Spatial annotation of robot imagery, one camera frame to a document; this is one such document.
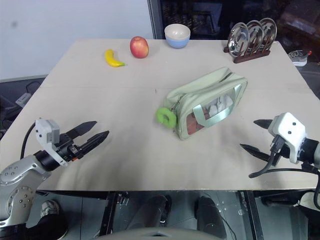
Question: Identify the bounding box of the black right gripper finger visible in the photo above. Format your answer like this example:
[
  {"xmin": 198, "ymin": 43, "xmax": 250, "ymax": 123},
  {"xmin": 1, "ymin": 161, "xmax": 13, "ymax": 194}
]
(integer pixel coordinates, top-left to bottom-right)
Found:
[
  {"xmin": 253, "ymin": 119, "xmax": 273, "ymax": 131},
  {"xmin": 239, "ymin": 143, "xmax": 272, "ymax": 162}
]

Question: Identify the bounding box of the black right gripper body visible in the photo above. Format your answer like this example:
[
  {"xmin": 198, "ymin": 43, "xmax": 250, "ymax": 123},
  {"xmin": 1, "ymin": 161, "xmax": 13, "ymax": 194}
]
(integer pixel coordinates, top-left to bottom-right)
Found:
[{"xmin": 268, "ymin": 134, "xmax": 291, "ymax": 167}]

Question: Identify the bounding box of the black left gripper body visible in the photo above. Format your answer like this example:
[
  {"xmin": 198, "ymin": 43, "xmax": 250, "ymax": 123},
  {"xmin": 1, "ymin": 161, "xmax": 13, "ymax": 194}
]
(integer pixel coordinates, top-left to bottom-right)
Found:
[{"xmin": 55, "ymin": 133, "xmax": 85, "ymax": 163}]

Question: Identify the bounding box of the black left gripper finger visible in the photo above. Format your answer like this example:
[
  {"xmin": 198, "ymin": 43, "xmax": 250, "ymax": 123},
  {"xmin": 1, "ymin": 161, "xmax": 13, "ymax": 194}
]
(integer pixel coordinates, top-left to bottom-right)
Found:
[
  {"xmin": 78, "ymin": 130, "xmax": 111, "ymax": 155},
  {"xmin": 65, "ymin": 120, "xmax": 98, "ymax": 141}
]

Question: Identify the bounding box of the light green toiletry bag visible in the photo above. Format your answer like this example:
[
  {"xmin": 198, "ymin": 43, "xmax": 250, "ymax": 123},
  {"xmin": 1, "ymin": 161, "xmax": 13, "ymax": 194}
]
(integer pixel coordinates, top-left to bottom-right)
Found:
[{"xmin": 163, "ymin": 66, "xmax": 249, "ymax": 142}]

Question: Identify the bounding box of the grey worn shoe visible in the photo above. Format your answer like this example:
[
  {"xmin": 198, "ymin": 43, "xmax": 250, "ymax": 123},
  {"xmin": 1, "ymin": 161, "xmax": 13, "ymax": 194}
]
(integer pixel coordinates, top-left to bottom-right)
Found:
[{"xmin": 40, "ymin": 199, "xmax": 61, "ymax": 223}]

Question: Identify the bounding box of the black table leg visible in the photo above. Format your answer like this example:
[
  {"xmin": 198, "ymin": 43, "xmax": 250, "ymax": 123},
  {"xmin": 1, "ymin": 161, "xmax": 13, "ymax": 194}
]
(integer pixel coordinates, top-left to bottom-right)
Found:
[
  {"xmin": 98, "ymin": 191, "xmax": 119, "ymax": 238},
  {"xmin": 242, "ymin": 190, "xmax": 264, "ymax": 240}
]

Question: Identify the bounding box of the dark wooden plate rack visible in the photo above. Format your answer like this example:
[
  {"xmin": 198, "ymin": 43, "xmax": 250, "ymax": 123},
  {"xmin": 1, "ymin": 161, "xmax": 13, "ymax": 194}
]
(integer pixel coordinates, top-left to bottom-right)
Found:
[{"xmin": 222, "ymin": 45, "xmax": 272, "ymax": 64}]

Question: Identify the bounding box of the grey power strip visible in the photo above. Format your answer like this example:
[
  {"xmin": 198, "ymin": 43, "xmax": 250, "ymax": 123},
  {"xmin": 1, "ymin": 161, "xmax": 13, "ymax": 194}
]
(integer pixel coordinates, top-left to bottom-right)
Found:
[{"xmin": 15, "ymin": 92, "xmax": 31, "ymax": 106}]

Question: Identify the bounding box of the grey sneaker with red tab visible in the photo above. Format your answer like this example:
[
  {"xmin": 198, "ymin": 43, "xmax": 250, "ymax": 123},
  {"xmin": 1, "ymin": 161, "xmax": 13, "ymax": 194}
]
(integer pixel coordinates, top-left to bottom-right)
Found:
[{"xmin": 287, "ymin": 49, "xmax": 313, "ymax": 67}]

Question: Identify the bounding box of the yellow banana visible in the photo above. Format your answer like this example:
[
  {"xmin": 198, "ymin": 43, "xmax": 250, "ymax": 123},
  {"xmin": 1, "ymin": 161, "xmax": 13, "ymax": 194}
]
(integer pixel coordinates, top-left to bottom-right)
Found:
[{"xmin": 104, "ymin": 48, "xmax": 127, "ymax": 68}]

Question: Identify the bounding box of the dark rounded shape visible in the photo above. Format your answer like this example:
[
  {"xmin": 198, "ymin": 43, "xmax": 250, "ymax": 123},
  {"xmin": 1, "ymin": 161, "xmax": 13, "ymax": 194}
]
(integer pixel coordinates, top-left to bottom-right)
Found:
[{"xmin": 194, "ymin": 196, "xmax": 227, "ymax": 240}]

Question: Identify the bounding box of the round steel plate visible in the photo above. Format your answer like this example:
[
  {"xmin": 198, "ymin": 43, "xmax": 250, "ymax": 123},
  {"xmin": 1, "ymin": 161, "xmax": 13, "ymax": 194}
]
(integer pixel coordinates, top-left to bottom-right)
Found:
[
  {"xmin": 259, "ymin": 17, "xmax": 278, "ymax": 49},
  {"xmin": 245, "ymin": 19, "xmax": 265, "ymax": 51},
  {"xmin": 227, "ymin": 22, "xmax": 251, "ymax": 57}
]

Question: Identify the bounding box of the red apple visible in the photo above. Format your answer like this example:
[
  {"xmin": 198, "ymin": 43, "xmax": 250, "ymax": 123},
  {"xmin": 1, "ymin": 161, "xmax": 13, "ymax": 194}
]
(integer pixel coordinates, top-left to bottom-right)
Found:
[{"xmin": 129, "ymin": 35, "xmax": 150, "ymax": 59}]

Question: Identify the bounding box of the grey rounded robot body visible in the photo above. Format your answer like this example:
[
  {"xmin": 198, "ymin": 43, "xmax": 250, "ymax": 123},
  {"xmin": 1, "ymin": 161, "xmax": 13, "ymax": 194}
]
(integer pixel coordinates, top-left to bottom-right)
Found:
[{"xmin": 95, "ymin": 226, "xmax": 219, "ymax": 240}]

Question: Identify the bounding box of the blue and white bowl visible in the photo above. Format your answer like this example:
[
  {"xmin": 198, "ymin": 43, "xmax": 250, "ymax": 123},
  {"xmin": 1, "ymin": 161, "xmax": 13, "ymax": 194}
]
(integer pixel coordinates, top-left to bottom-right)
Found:
[{"xmin": 163, "ymin": 23, "xmax": 192, "ymax": 49}]

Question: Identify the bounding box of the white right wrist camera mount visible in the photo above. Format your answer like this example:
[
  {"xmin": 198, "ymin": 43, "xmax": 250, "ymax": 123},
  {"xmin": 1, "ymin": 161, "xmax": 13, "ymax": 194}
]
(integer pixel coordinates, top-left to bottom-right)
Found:
[{"xmin": 267, "ymin": 112, "xmax": 308, "ymax": 165}]

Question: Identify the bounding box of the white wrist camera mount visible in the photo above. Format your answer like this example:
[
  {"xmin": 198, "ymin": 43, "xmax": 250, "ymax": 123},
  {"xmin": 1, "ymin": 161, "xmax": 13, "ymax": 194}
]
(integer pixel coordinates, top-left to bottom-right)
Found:
[
  {"xmin": 267, "ymin": 112, "xmax": 308, "ymax": 165},
  {"xmin": 34, "ymin": 118, "xmax": 68, "ymax": 167}
]

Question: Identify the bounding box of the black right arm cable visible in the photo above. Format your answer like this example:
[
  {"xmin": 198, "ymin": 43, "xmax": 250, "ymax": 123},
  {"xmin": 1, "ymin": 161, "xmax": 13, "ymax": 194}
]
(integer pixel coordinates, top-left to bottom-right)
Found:
[{"xmin": 248, "ymin": 139, "xmax": 320, "ymax": 204}]

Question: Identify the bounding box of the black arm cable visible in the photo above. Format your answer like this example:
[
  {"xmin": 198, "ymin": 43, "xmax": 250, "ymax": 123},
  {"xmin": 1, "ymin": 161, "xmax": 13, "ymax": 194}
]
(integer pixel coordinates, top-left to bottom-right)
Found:
[
  {"xmin": 20, "ymin": 121, "xmax": 38, "ymax": 160},
  {"xmin": 248, "ymin": 139, "xmax": 320, "ymax": 204}
]

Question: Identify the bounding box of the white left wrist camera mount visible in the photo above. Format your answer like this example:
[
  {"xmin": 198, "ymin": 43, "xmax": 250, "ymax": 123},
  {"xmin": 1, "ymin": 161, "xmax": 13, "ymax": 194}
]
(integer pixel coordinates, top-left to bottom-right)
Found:
[{"xmin": 34, "ymin": 118, "xmax": 68, "ymax": 167}]

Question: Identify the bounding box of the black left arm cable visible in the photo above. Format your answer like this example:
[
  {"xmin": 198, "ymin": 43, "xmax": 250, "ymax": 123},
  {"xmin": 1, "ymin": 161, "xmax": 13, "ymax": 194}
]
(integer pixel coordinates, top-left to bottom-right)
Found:
[{"xmin": 20, "ymin": 121, "xmax": 38, "ymax": 160}]

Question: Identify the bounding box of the green fuzzy ring charm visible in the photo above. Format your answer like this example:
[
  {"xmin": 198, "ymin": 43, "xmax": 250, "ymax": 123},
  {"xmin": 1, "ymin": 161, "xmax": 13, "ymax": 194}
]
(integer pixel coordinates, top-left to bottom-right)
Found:
[{"xmin": 155, "ymin": 107, "xmax": 179, "ymax": 129}]

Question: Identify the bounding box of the grey upright post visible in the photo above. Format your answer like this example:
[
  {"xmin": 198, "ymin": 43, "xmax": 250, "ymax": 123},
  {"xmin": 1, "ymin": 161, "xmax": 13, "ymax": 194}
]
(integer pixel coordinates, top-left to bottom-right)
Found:
[{"xmin": 147, "ymin": 0, "xmax": 164, "ymax": 40}]

